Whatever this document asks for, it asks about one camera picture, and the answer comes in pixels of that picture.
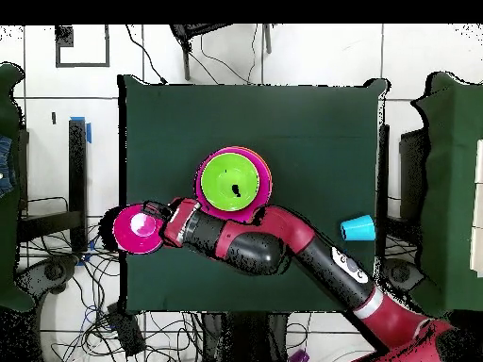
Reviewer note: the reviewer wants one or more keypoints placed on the blue cup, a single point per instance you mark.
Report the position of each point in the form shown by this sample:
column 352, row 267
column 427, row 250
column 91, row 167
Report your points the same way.
column 358, row 228

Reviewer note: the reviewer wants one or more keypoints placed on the black power strip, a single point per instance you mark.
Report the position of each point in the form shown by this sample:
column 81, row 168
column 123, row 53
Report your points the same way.
column 126, row 332

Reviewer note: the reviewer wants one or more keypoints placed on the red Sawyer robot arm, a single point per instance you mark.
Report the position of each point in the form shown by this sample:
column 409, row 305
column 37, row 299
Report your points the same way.
column 264, row 252

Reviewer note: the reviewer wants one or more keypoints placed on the black table frame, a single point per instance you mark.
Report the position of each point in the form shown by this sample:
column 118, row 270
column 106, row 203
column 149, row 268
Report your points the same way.
column 77, row 169

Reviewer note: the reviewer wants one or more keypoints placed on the dark green tablecloth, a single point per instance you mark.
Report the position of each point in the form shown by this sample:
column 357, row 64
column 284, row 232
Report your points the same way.
column 320, row 151

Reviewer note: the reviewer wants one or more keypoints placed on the blue denim fabric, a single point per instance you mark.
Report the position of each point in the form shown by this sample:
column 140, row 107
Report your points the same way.
column 5, row 166

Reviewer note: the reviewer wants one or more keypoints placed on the small pink-red bowl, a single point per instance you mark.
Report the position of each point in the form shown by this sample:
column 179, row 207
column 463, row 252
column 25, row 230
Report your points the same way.
column 132, row 241

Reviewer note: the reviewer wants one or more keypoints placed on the black swivel chair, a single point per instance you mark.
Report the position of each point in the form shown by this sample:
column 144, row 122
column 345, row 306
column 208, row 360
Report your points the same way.
column 400, row 273
column 53, row 271

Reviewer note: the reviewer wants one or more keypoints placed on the blue tape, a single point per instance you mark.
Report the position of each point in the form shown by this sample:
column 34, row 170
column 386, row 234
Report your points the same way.
column 89, row 132

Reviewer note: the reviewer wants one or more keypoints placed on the white box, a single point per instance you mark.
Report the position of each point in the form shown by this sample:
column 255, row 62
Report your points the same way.
column 478, row 211

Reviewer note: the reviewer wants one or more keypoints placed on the small purple object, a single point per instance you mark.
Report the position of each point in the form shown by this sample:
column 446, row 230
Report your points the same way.
column 300, row 356

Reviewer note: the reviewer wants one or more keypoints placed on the large pink bowl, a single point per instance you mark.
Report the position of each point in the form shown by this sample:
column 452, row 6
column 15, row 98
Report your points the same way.
column 264, row 188

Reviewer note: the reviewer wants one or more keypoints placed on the green side table cloth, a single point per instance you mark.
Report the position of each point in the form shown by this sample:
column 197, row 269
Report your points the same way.
column 7, row 245
column 449, row 188

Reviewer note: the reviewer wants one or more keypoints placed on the green bowl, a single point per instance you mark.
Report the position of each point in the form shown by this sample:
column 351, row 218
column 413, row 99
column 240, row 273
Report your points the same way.
column 219, row 177

